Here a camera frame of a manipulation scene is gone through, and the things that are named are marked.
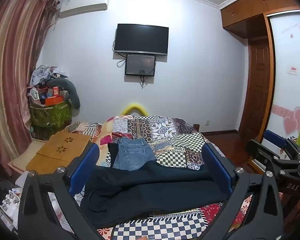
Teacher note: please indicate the white heart-print sliding door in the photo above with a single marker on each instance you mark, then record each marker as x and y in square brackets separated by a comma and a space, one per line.
[290, 75]

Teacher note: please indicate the small black wall monitor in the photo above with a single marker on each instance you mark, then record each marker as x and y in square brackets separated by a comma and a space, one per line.
[140, 65]

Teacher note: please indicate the grey pillow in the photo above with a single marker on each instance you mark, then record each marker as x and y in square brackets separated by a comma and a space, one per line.
[71, 92]

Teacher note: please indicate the striped pink curtain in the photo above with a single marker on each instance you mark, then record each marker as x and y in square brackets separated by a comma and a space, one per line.
[13, 67]

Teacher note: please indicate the dark teal pants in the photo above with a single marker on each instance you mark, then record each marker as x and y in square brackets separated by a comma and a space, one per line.
[150, 185]

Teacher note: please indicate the blue jeans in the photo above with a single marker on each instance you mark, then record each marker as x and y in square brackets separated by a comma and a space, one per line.
[133, 153]

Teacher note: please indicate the wooden wardrobe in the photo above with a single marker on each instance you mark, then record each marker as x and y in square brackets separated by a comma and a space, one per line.
[250, 7]

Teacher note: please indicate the black wall television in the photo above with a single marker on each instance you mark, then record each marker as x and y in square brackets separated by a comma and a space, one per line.
[141, 39]

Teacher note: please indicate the white clutter pile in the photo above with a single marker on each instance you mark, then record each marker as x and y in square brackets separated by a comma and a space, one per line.
[11, 200]

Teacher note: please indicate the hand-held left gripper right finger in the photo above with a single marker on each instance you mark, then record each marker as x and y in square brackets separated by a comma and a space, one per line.
[213, 160]

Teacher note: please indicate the white wall socket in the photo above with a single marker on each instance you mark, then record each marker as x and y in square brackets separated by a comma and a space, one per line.
[207, 123]

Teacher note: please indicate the wooden door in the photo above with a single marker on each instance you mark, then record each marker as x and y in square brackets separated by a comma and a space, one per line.
[257, 87]

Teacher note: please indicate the patchwork bedspread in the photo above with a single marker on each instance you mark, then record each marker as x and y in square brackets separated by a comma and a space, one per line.
[175, 135]

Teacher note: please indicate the wooden lap table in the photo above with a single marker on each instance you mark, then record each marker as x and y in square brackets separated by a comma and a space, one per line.
[60, 150]

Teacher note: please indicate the green floral storage bag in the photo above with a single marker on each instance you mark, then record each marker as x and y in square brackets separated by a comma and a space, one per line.
[50, 116]

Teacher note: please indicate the white air conditioner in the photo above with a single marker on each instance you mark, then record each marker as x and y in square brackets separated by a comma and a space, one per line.
[83, 3]

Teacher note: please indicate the yellow curved cushion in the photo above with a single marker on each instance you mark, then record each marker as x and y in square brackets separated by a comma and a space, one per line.
[134, 108]

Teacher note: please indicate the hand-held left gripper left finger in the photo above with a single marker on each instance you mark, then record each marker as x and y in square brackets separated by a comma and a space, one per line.
[88, 160]

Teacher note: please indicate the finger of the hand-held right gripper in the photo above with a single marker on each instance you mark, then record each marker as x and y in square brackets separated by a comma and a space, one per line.
[277, 137]
[256, 150]

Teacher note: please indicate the orange box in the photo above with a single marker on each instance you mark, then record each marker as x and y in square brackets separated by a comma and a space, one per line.
[53, 101]

